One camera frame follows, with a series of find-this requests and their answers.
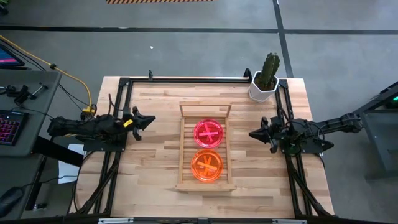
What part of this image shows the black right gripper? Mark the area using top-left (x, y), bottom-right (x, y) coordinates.
top-left (248, 116), bottom-right (282, 154)

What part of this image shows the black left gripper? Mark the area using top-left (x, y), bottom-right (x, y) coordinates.
top-left (123, 106), bottom-right (157, 142)

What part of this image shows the wooden slatted shelf rack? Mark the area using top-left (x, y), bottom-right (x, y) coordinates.
top-left (175, 100), bottom-right (237, 192)

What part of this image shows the white faceted plant pot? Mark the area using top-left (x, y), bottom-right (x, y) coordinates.
top-left (248, 70), bottom-right (280, 104)

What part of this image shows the green cactus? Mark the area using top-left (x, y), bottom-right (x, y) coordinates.
top-left (258, 52), bottom-right (281, 91)

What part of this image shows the black flat bar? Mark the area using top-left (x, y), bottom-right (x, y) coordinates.
top-left (32, 135), bottom-right (85, 168)

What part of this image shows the white paper sheet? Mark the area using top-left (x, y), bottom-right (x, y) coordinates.
top-left (58, 143), bottom-right (85, 185)

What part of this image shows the silver and black hand tool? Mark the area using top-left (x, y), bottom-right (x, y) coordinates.
top-left (30, 82), bottom-right (49, 97)

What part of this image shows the grey side desk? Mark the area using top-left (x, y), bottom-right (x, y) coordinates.
top-left (0, 70), bottom-right (63, 157)

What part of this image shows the grey platform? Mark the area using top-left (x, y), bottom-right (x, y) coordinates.
top-left (363, 108), bottom-right (398, 182)

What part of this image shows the black clamp tool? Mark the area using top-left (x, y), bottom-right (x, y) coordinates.
top-left (5, 84), bottom-right (32, 105)

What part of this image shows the black stand with green light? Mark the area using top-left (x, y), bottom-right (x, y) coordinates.
top-left (353, 81), bottom-right (398, 116)

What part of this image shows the backlit black keyboard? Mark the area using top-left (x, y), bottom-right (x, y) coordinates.
top-left (0, 109), bottom-right (29, 147)

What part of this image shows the screen with pink display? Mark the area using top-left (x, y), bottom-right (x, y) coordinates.
top-left (0, 43), bottom-right (25, 70)

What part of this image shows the black computer mouse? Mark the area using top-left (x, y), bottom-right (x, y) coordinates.
top-left (0, 186), bottom-right (25, 219)

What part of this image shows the black aluminium table frame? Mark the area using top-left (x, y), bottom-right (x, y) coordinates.
top-left (73, 67), bottom-right (336, 219)

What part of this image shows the silver metal bracket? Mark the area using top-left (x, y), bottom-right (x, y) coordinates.
top-left (98, 217), bottom-right (135, 224)
top-left (271, 218), bottom-right (308, 224)

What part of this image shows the black mouse cable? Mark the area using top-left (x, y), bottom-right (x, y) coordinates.
top-left (17, 175), bottom-right (79, 191)

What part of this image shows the yellow cable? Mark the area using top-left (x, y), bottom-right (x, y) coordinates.
top-left (0, 34), bottom-right (96, 115)

